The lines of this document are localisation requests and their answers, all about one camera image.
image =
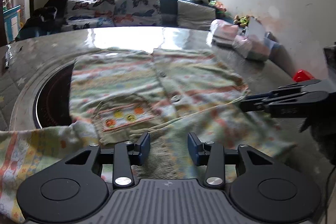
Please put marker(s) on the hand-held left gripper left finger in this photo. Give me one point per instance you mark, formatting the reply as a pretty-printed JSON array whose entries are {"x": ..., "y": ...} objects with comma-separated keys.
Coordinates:
[{"x": 143, "y": 146}]

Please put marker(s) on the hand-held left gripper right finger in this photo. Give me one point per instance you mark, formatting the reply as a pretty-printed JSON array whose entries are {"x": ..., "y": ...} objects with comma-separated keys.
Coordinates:
[{"x": 193, "y": 146}]

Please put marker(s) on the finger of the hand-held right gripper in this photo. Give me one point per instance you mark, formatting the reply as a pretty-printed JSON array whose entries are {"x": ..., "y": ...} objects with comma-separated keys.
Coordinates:
[
  {"x": 258, "y": 96},
  {"x": 278, "y": 107}
]

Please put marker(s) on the red plastic stool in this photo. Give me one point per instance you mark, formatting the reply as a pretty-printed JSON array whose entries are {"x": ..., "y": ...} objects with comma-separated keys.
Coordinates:
[{"x": 303, "y": 75}]

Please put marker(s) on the clear plastic storage box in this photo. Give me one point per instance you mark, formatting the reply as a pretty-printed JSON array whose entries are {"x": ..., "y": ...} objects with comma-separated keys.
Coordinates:
[{"x": 273, "y": 41}]

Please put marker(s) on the pink wet wipes pack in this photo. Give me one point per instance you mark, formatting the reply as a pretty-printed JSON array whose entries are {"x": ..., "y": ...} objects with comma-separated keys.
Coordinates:
[{"x": 223, "y": 32}]

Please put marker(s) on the brown and green plush toy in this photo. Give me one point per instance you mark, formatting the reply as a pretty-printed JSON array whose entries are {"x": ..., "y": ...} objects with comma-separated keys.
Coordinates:
[{"x": 241, "y": 20}]

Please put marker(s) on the colourful plush toy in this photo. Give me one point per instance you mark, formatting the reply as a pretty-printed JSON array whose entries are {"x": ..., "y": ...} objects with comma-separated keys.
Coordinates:
[{"x": 218, "y": 5}]

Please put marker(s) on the grey pillow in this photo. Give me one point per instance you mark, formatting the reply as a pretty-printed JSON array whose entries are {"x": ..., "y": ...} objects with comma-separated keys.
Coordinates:
[{"x": 195, "y": 15}]

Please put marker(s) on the round built-in cooker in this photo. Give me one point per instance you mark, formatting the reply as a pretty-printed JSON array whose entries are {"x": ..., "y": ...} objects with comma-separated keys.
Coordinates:
[{"x": 52, "y": 98}]

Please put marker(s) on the blue cushioned bench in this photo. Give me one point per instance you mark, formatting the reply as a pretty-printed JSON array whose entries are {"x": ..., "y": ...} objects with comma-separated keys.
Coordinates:
[{"x": 168, "y": 8}]

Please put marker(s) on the large butterfly print pillow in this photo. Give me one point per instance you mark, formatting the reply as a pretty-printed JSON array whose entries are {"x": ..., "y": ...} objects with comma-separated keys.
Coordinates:
[{"x": 139, "y": 8}]

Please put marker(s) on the small butterfly print pillow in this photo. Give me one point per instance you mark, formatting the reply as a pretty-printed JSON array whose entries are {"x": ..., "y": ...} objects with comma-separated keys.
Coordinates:
[{"x": 89, "y": 12}]

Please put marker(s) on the black jacket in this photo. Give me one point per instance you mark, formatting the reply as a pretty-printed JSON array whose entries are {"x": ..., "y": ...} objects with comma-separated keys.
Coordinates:
[{"x": 44, "y": 22}]

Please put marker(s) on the black marker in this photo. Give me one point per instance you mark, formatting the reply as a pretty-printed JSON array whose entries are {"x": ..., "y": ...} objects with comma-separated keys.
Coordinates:
[{"x": 6, "y": 61}]

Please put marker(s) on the blue cabinet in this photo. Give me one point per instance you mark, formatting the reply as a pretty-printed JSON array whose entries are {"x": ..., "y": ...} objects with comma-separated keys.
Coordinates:
[{"x": 11, "y": 22}]

